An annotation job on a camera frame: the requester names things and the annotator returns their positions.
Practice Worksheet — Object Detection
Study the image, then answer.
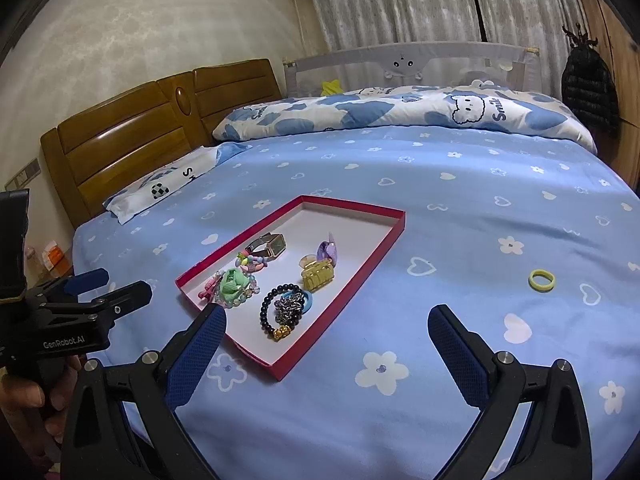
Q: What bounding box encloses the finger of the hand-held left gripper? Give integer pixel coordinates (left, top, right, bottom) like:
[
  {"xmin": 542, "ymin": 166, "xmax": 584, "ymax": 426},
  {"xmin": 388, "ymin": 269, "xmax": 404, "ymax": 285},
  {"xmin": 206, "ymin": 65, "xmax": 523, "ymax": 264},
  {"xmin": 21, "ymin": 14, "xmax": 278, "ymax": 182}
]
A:
[
  {"xmin": 27, "ymin": 268, "xmax": 110, "ymax": 307},
  {"xmin": 74, "ymin": 281, "xmax": 153, "ymax": 323}
]

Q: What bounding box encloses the orange white box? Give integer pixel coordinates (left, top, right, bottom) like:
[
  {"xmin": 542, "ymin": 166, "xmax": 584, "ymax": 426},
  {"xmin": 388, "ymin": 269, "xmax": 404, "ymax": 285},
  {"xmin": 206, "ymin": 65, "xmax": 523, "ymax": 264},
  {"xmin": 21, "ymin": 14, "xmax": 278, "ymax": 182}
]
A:
[{"xmin": 42, "ymin": 242, "xmax": 66, "ymax": 271}]

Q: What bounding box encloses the blue floral bed sheet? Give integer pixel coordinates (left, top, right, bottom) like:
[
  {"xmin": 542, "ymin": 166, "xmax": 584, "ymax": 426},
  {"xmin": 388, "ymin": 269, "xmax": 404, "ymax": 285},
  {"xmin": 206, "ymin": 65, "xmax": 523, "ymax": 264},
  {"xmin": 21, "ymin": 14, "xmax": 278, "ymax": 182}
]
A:
[{"xmin": 72, "ymin": 127, "xmax": 640, "ymax": 480}]

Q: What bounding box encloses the blue white pillow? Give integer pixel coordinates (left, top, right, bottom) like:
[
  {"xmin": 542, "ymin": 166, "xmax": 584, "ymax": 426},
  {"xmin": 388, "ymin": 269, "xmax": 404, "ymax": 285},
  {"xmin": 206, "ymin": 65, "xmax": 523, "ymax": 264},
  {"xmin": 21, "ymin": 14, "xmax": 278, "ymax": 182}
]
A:
[{"xmin": 103, "ymin": 142, "xmax": 253, "ymax": 224}]

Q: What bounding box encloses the pastel crystal bead bracelet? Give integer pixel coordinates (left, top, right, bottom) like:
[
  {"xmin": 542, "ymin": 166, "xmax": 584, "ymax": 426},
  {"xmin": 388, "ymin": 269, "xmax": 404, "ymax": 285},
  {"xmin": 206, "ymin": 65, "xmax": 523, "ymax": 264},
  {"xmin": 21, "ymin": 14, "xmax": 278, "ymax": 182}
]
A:
[{"xmin": 212, "ymin": 270, "xmax": 261, "ymax": 306}]

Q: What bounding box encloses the purple hair clip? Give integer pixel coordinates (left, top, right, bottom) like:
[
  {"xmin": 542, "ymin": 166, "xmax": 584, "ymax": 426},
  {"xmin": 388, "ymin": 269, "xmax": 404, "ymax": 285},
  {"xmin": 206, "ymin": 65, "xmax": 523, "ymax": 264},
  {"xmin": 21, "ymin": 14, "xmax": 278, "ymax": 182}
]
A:
[{"xmin": 317, "ymin": 232, "xmax": 342, "ymax": 266}]

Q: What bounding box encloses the blue white cartoon quilt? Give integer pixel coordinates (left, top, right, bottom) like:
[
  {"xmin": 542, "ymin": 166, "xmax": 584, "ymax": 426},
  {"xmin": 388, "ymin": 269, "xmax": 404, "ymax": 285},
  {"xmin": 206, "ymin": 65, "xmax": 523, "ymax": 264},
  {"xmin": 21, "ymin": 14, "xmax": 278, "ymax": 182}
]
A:
[{"xmin": 212, "ymin": 80, "xmax": 598, "ymax": 153}]

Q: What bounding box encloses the black bead bracelet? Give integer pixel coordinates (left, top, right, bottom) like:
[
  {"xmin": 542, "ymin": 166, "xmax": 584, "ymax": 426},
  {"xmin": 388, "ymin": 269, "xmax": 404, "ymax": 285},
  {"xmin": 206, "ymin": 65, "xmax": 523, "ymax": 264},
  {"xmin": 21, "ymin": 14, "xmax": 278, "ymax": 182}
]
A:
[{"xmin": 258, "ymin": 284, "xmax": 303, "ymax": 343}]

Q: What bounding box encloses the black padded jacket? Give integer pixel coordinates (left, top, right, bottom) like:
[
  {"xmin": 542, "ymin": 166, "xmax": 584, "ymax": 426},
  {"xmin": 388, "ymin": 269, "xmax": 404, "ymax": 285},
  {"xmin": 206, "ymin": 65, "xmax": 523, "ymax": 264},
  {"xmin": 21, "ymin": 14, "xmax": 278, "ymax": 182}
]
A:
[{"xmin": 560, "ymin": 24, "xmax": 621, "ymax": 148}]

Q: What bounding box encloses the yellow claw hair clip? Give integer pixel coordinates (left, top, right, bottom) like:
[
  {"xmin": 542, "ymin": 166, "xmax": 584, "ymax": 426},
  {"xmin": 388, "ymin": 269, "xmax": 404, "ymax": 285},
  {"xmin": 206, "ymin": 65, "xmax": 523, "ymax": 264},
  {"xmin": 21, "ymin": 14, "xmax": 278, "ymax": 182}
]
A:
[{"xmin": 299, "ymin": 255, "xmax": 336, "ymax": 292}]

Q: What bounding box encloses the colourful chunky bead bracelet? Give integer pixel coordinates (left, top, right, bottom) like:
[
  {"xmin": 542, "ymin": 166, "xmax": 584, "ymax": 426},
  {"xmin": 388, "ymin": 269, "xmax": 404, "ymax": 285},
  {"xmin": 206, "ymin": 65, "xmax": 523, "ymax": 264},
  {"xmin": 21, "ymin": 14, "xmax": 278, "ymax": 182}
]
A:
[{"xmin": 236, "ymin": 252, "xmax": 268, "ymax": 273}]

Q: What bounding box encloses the green fabric scrunchie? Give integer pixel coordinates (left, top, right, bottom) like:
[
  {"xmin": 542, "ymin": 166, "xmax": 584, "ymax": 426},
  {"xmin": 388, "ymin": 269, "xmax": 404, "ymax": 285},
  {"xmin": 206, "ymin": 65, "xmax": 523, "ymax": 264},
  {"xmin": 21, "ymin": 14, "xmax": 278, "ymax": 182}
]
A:
[{"xmin": 216, "ymin": 268, "xmax": 251, "ymax": 308}]

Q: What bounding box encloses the pink hair clip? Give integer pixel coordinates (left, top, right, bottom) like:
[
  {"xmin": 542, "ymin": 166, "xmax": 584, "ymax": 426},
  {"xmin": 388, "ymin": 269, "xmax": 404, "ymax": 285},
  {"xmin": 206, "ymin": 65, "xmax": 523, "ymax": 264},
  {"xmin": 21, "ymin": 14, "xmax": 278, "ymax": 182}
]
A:
[{"xmin": 196, "ymin": 280, "xmax": 220, "ymax": 306}]

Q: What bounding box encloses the wall switch panel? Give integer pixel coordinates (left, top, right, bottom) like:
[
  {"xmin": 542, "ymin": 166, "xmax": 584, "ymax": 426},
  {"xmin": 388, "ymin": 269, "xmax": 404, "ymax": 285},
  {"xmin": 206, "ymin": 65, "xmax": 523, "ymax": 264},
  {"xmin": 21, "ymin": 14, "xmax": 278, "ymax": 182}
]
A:
[{"xmin": 4, "ymin": 158, "xmax": 41, "ymax": 192}]

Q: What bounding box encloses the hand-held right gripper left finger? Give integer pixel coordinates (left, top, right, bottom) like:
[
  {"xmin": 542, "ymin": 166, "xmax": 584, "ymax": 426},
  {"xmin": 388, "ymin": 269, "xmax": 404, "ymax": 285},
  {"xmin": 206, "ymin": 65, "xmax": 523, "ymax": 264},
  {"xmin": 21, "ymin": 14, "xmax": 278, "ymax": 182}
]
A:
[{"xmin": 59, "ymin": 304, "xmax": 228, "ymax": 480}]

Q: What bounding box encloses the white headboard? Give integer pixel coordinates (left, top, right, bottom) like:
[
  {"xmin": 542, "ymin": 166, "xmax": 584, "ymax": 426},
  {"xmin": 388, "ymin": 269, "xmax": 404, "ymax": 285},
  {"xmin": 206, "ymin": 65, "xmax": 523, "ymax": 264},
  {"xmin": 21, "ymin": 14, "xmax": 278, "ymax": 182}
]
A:
[{"xmin": 282, "ymin": 41, "xmax": 541, "ymax": 98}]

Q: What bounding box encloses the red jewelry box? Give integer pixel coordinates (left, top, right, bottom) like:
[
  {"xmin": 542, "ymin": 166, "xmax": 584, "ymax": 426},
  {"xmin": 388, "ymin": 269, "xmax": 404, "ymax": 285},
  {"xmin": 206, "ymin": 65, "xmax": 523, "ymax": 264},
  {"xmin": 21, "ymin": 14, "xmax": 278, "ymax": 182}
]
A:
[{"xmin": 174, "ymin": 195, "xmax": 406, "ymax": 382}]

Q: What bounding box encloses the yellow hair tie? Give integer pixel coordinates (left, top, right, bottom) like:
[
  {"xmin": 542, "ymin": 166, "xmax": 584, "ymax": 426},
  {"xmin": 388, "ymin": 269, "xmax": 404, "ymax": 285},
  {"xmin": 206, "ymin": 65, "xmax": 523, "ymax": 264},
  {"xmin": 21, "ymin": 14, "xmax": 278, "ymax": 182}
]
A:
[{"xmin": 529, "ymin": 269, "xmax": 557, "ymax": 293}]

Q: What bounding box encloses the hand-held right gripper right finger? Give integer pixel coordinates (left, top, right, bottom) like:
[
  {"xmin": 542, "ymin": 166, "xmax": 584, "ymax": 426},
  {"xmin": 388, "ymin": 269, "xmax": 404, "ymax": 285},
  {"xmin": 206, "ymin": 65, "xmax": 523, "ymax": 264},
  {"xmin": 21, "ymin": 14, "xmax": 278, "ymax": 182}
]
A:
[{"xmin": 429, "ymin": 304, "xmax": 594, "ymax": 480}]

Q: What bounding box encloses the grey patterned curtain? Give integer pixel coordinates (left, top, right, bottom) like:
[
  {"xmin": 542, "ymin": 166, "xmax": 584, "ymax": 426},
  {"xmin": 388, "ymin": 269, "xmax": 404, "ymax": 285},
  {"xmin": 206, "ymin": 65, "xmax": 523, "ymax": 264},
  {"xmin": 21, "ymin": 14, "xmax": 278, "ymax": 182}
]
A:
[{"xmin": 302, "ymin": 0, "xmax": 583, "ymax": 96}]

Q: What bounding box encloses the person's left hand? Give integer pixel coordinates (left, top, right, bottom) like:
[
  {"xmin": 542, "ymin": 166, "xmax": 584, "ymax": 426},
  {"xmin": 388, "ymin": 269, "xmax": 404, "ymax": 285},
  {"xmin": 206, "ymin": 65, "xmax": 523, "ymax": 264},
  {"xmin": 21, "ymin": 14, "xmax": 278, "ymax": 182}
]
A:
[{"xmin": 0, "ymin": 354, "xmax": 88, "ymax": 461}]

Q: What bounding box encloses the wooden wardrobe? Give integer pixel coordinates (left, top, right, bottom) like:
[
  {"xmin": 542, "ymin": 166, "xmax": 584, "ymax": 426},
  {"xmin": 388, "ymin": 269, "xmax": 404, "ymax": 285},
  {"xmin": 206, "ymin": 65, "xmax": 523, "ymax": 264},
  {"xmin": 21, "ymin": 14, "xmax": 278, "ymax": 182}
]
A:
[{"xmin": 575, "ymin": 0, "xmax": 640, "ymax": 191}]

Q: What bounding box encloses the silver chain bracelet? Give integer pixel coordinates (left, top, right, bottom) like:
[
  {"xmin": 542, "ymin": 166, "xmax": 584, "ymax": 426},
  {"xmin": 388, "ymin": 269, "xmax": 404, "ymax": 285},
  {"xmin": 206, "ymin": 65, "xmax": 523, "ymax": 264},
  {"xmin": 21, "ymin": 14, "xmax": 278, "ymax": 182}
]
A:
[{"xmin": 274, "ymin": 292, "xmax": 307, "ymax": 326}]

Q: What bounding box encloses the wooden headboard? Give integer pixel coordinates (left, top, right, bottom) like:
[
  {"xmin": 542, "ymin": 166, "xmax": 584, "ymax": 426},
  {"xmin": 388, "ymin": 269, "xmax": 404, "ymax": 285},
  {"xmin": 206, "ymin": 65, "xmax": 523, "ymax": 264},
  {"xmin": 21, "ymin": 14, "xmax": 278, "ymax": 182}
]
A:
[{"xmin": 40, "ymin": 58, "xmax": 283, "ymax": 231}]

